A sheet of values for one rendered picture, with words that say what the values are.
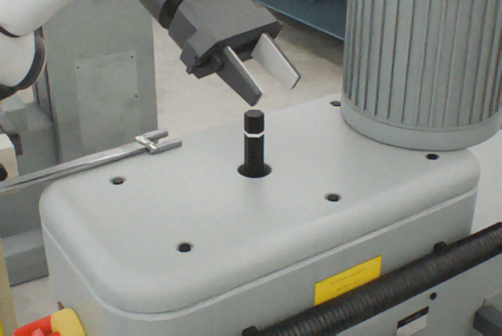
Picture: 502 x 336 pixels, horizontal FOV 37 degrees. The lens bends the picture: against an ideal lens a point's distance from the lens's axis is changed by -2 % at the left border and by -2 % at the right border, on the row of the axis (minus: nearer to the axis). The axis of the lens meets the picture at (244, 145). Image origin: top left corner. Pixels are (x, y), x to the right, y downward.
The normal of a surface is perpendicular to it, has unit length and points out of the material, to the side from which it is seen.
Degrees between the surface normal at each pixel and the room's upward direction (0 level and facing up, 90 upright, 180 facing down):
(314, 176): 0
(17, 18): 109
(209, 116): 0
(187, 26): 90
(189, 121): 0
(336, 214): 27
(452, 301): 90
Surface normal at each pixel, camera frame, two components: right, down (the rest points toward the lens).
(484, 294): 0.55, 0.39
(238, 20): 0.37, -0.61
